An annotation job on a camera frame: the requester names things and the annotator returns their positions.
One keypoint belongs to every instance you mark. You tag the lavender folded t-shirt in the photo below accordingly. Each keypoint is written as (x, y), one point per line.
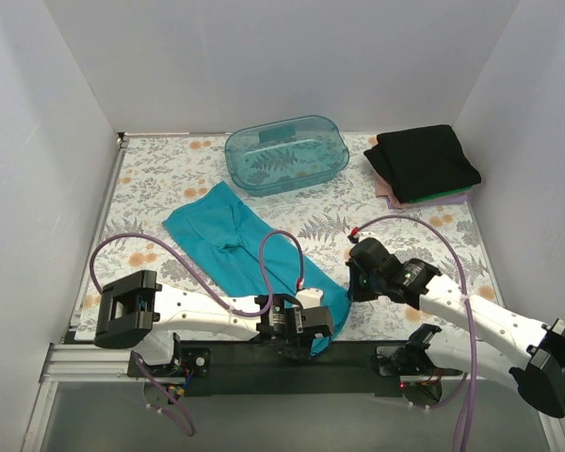
(393, 203)

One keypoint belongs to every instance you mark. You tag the floral patterned table mat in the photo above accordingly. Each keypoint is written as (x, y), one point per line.
(160, 174)

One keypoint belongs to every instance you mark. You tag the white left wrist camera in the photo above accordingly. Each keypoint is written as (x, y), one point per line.
(310, 297)

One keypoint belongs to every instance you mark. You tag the pink folded t-shirt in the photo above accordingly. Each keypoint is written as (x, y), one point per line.
(382, 188)

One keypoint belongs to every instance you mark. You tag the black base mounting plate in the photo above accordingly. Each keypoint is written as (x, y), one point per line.
(222, 368)

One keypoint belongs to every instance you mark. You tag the black folded t-shirt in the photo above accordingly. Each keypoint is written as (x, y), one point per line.
(423, 162)

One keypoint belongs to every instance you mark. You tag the aluminium frame rail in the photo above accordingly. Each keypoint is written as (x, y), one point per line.
(84, 363)

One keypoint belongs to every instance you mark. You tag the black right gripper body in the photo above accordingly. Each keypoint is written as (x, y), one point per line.
(356, 286)

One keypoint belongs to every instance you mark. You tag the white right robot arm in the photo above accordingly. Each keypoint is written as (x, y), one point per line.
(521, 353)

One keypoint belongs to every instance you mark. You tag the teal transparent plastic basket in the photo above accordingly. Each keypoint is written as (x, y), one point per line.
(286, 155)

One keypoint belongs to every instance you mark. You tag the green folded t-shirt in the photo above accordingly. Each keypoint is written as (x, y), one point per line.
(443, 195)

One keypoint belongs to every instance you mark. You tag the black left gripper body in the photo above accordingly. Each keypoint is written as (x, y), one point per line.
(303, 343)

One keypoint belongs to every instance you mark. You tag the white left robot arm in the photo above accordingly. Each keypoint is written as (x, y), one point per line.
(139, 313)

